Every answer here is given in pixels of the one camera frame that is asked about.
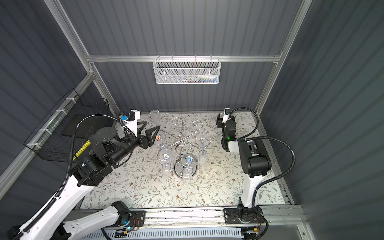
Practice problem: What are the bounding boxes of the clear champagne flute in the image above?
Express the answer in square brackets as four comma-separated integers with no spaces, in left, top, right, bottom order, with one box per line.
[150,110,161,126]

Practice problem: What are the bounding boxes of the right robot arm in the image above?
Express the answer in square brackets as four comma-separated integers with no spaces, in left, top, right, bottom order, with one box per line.
[216,115,272,224]

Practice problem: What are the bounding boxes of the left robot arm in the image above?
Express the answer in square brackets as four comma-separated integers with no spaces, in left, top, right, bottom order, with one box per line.
[7,120,160,240]

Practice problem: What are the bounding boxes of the chrome wine glass rack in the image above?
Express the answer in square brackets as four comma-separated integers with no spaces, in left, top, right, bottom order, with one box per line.
[167,117,205,180]

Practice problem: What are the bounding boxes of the hanging glass pink sticker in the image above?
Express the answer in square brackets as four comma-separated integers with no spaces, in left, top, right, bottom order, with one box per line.
[154,133,166,146]

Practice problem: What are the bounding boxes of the hanging glass right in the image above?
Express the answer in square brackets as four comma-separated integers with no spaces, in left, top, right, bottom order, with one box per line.
[195,134,211,158]

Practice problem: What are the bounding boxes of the hanging glass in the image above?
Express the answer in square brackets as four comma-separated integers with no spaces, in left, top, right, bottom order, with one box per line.
[158,149,175,172]
[181,153,199,178]
[195,134,211,158]

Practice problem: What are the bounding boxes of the hanging glass front left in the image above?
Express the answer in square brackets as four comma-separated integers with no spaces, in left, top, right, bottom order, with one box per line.
[158,149,175,172]

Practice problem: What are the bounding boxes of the hanging glass front centre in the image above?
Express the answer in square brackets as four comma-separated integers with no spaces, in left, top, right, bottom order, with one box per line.
[181,153,199,178]

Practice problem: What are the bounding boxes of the black pad in basket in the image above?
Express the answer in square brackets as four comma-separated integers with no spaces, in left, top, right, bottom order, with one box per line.
[60,113,100,139]

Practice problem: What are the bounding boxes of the items in white basket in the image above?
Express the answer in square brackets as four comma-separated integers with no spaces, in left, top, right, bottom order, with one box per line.
[176,75,220,84]

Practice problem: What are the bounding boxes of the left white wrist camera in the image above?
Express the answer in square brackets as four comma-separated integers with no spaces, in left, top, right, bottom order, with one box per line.
[119,110,141,131]

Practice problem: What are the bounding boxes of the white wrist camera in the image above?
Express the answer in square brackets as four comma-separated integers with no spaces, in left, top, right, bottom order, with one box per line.
[222,108,231,124]
[119,110,141,131]

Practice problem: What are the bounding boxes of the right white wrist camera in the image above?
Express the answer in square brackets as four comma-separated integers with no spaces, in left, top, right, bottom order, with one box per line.
[222,108,231,124]

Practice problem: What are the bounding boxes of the right black corrugated cable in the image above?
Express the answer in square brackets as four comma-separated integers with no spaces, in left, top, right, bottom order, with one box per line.
[229,107,297,208]

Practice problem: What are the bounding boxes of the white wire mesh basket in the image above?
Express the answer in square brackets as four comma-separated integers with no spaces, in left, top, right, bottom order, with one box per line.
[153,60,222,85]

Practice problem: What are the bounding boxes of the black wire mesh basket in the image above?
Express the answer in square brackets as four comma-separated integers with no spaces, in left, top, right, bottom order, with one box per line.
[24,86,112,162]

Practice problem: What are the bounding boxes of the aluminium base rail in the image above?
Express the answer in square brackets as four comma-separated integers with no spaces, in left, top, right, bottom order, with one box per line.
[59,205,307,232]

